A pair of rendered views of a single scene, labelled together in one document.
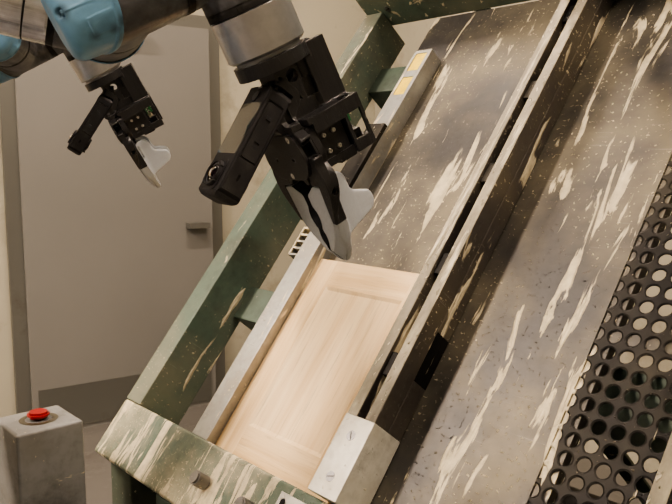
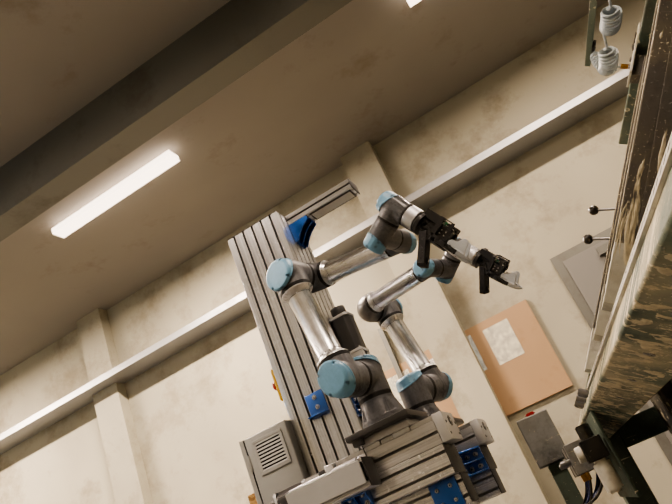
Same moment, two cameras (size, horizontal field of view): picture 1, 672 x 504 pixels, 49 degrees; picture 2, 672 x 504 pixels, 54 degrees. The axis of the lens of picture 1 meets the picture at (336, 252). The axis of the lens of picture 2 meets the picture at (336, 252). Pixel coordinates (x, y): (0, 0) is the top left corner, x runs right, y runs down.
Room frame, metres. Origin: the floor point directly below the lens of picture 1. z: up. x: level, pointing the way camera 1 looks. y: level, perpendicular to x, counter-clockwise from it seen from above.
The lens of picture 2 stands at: (-0.72, -1.18, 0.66)
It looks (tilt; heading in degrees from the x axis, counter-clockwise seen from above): 25 degrees up; 50
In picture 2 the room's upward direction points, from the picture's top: 23 degrees counter-clockwise
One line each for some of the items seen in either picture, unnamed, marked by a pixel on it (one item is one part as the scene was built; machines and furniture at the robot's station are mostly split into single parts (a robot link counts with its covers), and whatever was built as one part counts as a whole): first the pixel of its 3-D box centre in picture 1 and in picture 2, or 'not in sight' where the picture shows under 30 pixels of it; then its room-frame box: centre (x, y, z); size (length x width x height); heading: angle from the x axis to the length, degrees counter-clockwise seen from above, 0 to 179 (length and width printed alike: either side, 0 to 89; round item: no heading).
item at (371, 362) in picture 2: not in sight; (366, 377); (0.65, 0.53, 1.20); 0.13 x 0.12 x 0.14; 20
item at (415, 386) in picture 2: not in sight; (414, 389); (1.07, 0.81, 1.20); 0.13 x 0.12 x 0.14; 10
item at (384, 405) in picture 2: not in sight; (380, 410); (0.65, 0.54, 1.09); 0.15 x 0.15 x 0.10
